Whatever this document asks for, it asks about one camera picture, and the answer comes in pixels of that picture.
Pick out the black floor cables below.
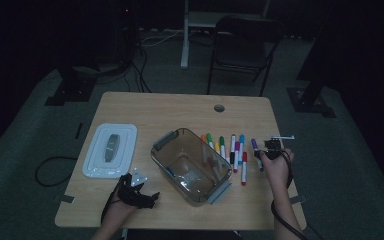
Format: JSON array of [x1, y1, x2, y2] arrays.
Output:
[[123, 46, 153, 94]]

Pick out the dark equipment with red light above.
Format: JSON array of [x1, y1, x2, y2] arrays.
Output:
[[111, 0, 139, 66]]

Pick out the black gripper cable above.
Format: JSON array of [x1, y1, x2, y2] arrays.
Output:
[[100, 179, 124, 224], [270, 149, 314, 240]]

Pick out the person's left hand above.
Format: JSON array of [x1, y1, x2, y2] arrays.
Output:
[[105, 199, 140, 221]]

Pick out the light blue marker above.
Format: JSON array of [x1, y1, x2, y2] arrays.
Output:
[[238, 133, 246, 165]]

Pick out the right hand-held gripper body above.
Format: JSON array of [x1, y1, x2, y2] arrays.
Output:
[[262, 134, 296, 161]]

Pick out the person's right hand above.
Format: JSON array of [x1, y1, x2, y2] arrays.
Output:
[[263, 148, 295, 192]]

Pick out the purple marker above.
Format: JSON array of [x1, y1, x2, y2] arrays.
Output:
[[250, 138, 265, 173]]

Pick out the black floor cable loop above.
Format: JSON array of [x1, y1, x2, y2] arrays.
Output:
[[34, 155, 79, 188]]

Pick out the white lid grey handle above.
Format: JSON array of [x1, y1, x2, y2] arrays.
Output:
[[81, 122, 138, 180]]

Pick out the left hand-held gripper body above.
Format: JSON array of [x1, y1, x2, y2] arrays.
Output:
[[116, 167, 149, 208]]

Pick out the black folding chair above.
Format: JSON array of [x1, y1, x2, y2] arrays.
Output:
[[207, 14, 284, 98]]

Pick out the black marker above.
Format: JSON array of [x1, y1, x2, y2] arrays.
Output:
[[229, 133, 237, 165]]

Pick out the white floor cable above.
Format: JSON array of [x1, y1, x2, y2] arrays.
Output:
[[139, 29, 185, 48]]

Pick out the white metal desk frame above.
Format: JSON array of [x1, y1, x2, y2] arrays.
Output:
[[179, 0, 272, 70]]

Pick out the red marker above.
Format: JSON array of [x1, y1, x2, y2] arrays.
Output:
[[240, 151, 249, 187]]

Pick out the green marker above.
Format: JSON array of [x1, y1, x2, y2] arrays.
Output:
[[218, 135, 228, 165], [205, 132, 223, 176]]

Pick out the magenta marker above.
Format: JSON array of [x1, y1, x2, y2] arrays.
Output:
[[233, 140, 241, 174]]

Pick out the clear storage box grey latches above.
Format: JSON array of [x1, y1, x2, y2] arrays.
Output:
[[150, 127, 233, 208]]

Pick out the black stand with base plate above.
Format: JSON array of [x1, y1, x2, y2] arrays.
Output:
[[286, 66, 338, 119], [44, 64, 98, 108]]

